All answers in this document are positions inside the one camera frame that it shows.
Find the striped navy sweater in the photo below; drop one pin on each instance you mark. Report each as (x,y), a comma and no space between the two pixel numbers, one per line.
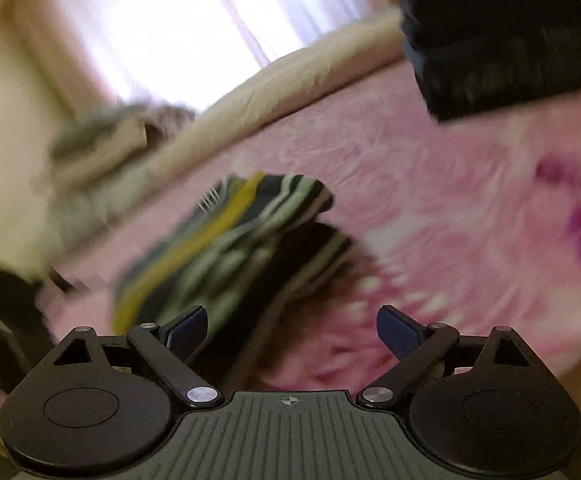
(230,240)

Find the pink curtain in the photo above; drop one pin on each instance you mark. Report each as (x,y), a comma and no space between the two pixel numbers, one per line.
(195,20)

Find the pink rose bedsheet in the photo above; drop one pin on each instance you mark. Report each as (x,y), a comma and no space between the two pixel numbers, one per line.
(420,185)

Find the black garment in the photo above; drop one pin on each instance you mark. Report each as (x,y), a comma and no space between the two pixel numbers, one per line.
(495,35)

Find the white quilted pillow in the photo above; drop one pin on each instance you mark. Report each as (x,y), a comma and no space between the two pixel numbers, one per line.
(0,210)

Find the pink folded blanket stack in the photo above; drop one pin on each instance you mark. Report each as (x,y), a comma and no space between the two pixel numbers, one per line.
(110,140)

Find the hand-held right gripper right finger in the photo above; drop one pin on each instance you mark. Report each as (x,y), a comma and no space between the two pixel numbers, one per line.
(400,332)

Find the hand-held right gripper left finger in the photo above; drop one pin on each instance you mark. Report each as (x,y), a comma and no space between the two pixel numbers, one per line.
(190,327)

